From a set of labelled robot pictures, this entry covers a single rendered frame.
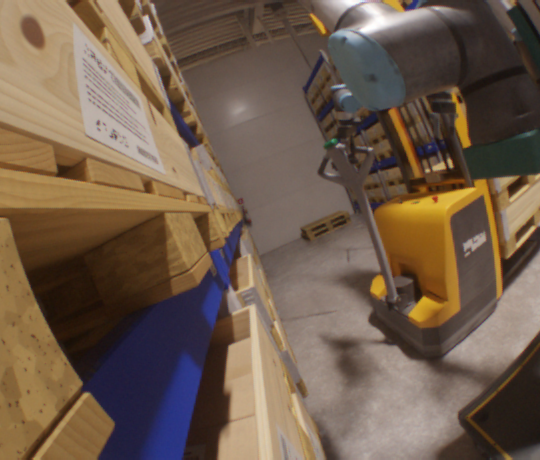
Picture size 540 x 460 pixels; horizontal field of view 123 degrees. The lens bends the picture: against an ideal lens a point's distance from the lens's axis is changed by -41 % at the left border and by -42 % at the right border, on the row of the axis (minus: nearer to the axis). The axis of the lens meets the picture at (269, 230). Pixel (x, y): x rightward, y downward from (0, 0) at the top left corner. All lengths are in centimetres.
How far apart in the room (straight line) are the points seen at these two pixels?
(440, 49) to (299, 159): 690
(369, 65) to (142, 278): 41
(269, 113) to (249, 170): 180
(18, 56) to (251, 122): 725
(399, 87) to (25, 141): 40
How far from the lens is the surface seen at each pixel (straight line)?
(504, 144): 45
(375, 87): 38
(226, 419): 58
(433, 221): 146
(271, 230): 695
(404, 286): 170
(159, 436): 27
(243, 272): 181
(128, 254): 34
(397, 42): 39
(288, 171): 709
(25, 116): 16
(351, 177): 142
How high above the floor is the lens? 124
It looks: 6 degrees down
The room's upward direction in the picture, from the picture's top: 23 degrees counter-clockwise
